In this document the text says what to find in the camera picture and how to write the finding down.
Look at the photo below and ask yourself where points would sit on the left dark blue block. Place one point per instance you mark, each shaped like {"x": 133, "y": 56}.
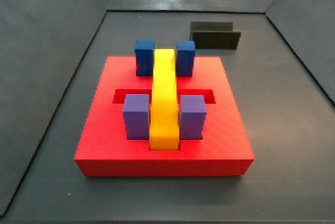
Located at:
{"x": 144, "y": 53}

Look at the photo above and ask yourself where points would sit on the black U-shaped fixture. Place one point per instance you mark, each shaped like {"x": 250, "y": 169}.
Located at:
{"x": 215, "y": 35}

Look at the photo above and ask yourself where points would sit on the left purple block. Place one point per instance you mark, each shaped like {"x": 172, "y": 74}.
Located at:
{"x": 136, "y": 115}

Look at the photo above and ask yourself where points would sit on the purple block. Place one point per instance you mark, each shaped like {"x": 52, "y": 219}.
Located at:
{"x": 136, "y": 115}
{"x": 192, "y": 116}

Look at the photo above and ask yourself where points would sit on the yellow long bar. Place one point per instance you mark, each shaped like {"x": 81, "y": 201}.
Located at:
{"x": 164, "y": 127}

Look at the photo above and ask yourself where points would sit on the red base board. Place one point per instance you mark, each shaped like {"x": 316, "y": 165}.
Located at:
{"x": 108, "y": 154}

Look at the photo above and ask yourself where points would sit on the dark blue block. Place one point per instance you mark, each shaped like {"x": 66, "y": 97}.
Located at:
{"x": 186, "y": 58}
{"x": 144, "y": 53}

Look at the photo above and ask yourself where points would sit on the right dark blue block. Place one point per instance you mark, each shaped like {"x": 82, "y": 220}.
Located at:
{"x": 186, "y": 58}

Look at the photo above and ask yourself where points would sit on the right purple block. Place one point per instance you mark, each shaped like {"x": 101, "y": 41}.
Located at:
{"x": 192, "y": 116}

